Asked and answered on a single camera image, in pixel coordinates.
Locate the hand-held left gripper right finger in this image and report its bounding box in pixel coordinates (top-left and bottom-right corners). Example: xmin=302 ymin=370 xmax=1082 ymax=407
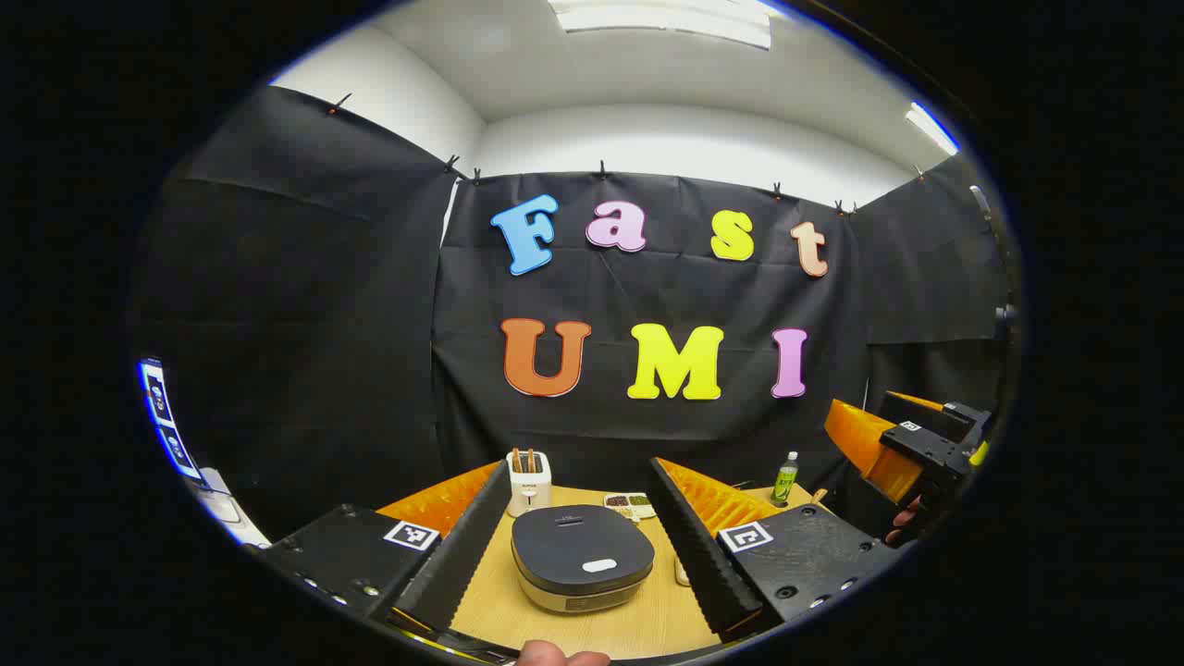
xmin=647 ymin=456 xmax=915 ymax=644

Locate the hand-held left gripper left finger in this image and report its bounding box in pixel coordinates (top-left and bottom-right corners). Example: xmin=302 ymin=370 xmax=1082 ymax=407
xmin=242 ymin=460 xmax=512 ymax=641

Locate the long ceiling light panel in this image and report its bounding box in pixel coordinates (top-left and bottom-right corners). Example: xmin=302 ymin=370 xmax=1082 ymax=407
xmin=548 ymin=0 xmax=773 ymax=52

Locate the grey metal stand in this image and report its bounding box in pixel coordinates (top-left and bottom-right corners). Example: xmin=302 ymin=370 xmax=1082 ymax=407
xmin=969 ymin=185 xmax=1018 ymax=325

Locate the white side desk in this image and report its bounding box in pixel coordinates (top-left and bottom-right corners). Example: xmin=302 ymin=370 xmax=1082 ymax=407
xmin=190 ymin=467 xmax=274 ymax=549

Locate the computer monitor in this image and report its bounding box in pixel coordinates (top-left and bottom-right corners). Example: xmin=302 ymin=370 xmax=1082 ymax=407
xmin=139 ymin=358 xmax=203 ymax=482

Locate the green drink bottle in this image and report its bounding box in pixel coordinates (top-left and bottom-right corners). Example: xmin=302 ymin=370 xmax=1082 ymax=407
xmin=771 ymin=451 xmax=799 ymax=508

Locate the white divided dish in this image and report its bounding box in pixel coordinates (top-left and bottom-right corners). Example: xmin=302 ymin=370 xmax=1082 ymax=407
xmin=603 ymin=492 xmax=658 ymax=522

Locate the white toaster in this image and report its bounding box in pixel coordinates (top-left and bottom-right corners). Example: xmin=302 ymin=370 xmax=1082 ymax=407
xmin=506 ymin=450 xmax=553 ymax=517

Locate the dark grey rice cooker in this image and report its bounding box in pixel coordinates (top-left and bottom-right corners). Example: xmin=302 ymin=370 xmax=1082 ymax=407
xmin=511 ymin=504 xmax=656 ymax=613

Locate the black backdrop cloth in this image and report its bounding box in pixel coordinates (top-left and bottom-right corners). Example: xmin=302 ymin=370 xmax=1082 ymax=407
xmin=129 ymin=85 xmax=1014 ymax=547

